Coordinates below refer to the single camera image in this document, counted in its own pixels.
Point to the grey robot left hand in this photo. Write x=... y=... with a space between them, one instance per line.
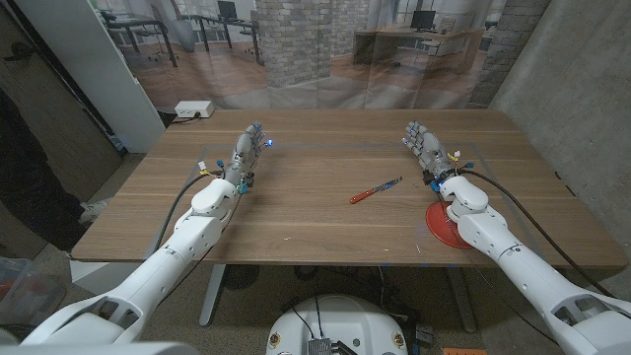
x=244 y=155

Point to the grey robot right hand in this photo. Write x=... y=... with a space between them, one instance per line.
x=431 y=150

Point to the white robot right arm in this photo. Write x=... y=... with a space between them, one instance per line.
x=493 y=232

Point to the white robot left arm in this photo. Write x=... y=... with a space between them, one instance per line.
x=187 y=236

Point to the red dish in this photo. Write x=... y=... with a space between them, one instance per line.
x=439 y=227

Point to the white power box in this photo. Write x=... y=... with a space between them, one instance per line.
x=193 y=109

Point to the printed office backdrop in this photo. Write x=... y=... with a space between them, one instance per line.
x=296 y=49

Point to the black round fan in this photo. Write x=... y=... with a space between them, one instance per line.
x=240 y=277

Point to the white table leg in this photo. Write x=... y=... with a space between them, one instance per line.
x=463 y=301
x=212 y=296

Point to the white partition panel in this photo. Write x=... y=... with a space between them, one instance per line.
x=98 y=74

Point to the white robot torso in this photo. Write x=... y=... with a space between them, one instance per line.
x=340 y=325

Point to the orange flat object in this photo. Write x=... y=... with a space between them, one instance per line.
x=463 y=351

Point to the person in dark clothes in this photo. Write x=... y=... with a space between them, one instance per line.
x=29 y=187

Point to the clear plastic bin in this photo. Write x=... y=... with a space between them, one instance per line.
x=24 y=296

